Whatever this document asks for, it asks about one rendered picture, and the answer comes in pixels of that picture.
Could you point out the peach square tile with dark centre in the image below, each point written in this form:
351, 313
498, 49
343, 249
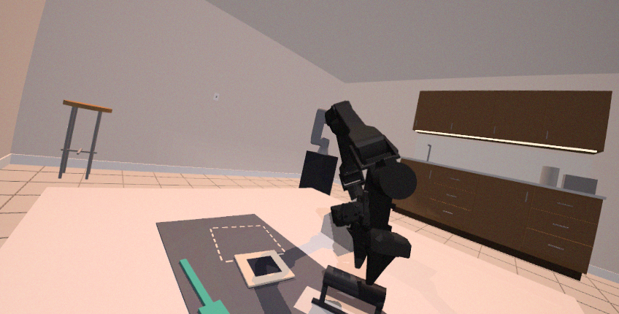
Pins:
263, 267

